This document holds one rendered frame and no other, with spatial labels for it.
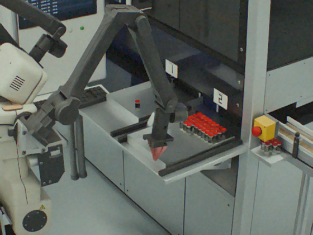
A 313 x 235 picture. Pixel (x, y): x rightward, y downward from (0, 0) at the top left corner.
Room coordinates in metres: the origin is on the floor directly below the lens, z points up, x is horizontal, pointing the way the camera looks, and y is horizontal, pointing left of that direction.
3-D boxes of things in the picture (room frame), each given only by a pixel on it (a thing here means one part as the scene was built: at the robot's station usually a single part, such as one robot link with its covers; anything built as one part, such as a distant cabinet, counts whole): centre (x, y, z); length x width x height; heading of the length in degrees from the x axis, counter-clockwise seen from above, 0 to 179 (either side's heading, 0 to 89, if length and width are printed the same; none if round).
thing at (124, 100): (2.64, 0.00, 0.90); 0.34 x 0.26 x 0.04; 124
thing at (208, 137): (2.35, -0.18, 0.90); 0.18 x 0.02 x 0.05; 35
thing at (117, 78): (3.12, 0.22, 0.73); 1.98 x 0.01 x 0.25; 34
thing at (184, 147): (2.30, -0.10, 0.90); 0.34 x 0.26 x 0.04; 125
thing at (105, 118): (2.46, -0.04, 0.87); 0.70 x 0.48 x 0.02; 34
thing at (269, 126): (2.22, -0.43, 1.00); 0.08 x 0.07 x 0.07; 124
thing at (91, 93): (2.76, 0.41, 0.82); 0.40 x 0.14 x 0.02; 118
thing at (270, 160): (2.23, -0.47, 0.87); 0.14 x 0.13 x 0.02; 124
